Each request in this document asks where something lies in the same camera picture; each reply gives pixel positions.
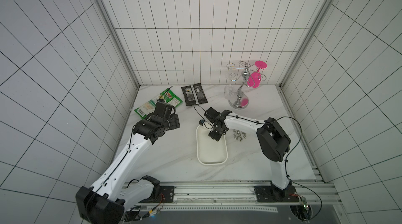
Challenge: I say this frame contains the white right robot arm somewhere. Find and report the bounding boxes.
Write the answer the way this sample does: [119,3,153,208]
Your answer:
[204,107,292,192]

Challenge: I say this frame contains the pink wine glass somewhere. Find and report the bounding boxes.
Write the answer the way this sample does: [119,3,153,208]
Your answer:
[247,61,268,88]

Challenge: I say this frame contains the clear wine glass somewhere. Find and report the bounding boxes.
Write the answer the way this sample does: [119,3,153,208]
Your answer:
[224,72,237,100]

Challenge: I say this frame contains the black snack packet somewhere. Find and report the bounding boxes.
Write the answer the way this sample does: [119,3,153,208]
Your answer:
[181,83,208,107]

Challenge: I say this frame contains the green chips bag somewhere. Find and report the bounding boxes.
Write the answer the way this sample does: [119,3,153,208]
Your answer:
[134,88,183,120]

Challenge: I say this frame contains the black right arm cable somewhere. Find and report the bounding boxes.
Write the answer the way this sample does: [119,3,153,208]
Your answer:
[193,104,323,221]

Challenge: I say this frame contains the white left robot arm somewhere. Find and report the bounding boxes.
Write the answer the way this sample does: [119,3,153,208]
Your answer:
[75,100,180,224]

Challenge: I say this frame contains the chrome glass holder stand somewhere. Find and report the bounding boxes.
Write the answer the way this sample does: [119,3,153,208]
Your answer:
[226,61,266,110]

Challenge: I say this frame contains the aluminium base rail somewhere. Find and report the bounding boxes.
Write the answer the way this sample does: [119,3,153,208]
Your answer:
[140,180,341,213]

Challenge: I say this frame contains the white plastic storage box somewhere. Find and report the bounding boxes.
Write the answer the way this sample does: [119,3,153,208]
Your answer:
[196,126,228,166]

